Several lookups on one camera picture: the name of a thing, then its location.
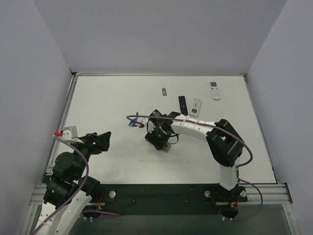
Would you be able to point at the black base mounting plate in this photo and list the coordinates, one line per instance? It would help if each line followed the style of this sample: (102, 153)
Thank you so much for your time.
(164, 199)

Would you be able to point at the beige battery cover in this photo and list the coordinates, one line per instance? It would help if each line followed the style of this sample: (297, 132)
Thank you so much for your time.
(164, 92)

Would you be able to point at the aluminium frame rail left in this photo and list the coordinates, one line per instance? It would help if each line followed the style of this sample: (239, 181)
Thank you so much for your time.
(55, 147)

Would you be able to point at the beige white remote control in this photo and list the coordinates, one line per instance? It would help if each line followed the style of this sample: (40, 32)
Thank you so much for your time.
(166, 148)

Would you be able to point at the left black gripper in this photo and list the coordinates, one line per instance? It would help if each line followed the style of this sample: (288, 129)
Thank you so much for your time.
(95, 143)

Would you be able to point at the small white remote control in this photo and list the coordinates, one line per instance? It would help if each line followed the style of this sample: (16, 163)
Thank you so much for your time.
(195, 109)

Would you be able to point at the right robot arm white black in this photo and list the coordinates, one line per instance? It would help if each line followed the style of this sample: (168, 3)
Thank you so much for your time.
(220, 136)

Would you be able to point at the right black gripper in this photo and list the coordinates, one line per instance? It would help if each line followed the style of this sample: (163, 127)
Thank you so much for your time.
(156, 139)

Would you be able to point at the white remote with display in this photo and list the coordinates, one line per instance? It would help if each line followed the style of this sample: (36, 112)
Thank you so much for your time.
(215, 92)

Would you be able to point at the black remote control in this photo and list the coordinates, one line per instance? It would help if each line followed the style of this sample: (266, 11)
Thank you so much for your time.
(183, 105)

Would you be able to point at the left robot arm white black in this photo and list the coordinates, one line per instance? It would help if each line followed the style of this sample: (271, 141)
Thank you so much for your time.
(70, 187)

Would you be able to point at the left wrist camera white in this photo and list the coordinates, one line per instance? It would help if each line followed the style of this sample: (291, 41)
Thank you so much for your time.
(68, 134)

